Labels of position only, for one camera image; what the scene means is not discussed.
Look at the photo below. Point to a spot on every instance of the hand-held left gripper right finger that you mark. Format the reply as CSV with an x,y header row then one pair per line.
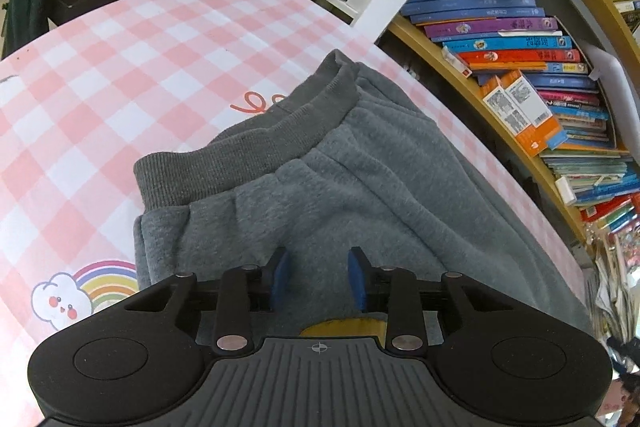
x,y
356,279

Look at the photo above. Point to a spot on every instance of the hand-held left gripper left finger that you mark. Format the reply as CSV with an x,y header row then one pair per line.
x,y
281,279

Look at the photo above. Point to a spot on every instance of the grey sweat pants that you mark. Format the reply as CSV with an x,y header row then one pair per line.
x,y
350,167

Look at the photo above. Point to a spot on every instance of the orange labelled box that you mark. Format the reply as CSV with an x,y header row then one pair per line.
x,y
530,117

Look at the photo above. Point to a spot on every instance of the pile of crumpled plastic bags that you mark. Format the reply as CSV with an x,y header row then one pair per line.
x,y
617,287

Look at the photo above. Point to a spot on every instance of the pink checked table mat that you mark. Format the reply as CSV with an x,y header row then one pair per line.
x,y
125,57

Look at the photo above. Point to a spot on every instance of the stack of colourful books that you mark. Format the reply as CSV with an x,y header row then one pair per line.
x,y
505,42

